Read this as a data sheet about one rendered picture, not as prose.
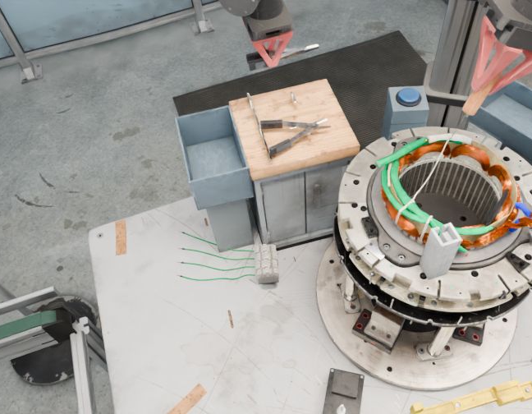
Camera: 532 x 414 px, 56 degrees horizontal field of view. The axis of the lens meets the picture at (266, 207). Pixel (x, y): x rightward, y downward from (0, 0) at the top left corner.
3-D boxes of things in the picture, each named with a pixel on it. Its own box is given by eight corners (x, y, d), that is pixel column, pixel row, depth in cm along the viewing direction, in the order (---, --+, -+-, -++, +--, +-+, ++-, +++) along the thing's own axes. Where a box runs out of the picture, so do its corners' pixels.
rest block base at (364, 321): (363, 311, 97) (364, 307, 96) (401, 333, 94) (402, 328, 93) (350, 333, 95) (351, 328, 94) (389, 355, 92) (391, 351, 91)
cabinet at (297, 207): (265, 255, 109) (253, 180, 88) (245, 190, 120) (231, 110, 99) (349, 232, 111) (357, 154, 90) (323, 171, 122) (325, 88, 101)
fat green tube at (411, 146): (376, 173, 74) (378, 165, 72) (367, 154, 76) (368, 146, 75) (468, 150, 75) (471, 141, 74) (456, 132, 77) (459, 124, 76)
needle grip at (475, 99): (469, 117, 60) (497, 74, 56) (459, 108, 61) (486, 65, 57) (477, 114, 61) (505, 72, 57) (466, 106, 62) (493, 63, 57)
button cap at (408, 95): (420, 103, 97) (421, 99, 96) (399, 104, 97) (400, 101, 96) (417, 89, 99) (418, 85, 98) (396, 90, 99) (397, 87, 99)
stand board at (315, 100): (251, 181, 88) (250, 172, 86) (230, 110, 99) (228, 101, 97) (359, 154, 90) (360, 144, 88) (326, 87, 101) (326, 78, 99)
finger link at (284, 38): (257, 79, 83) (250, 30, 76) (246, 53, 88) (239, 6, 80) (295, 69, 84) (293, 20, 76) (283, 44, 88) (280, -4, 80)
